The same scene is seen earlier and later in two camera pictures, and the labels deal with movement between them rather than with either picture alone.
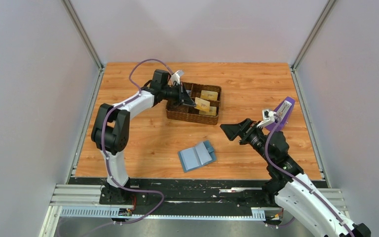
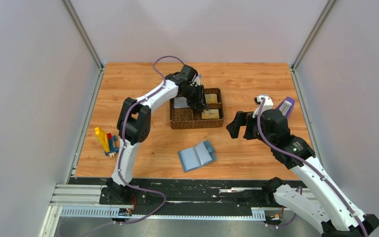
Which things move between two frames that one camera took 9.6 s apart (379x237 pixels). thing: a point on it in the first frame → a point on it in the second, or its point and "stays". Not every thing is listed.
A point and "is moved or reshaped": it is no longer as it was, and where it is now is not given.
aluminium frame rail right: [332, 197] stays
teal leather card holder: [192, 158] stays
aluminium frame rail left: [73, 194] stays
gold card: [202, 104] is moved or reshaped
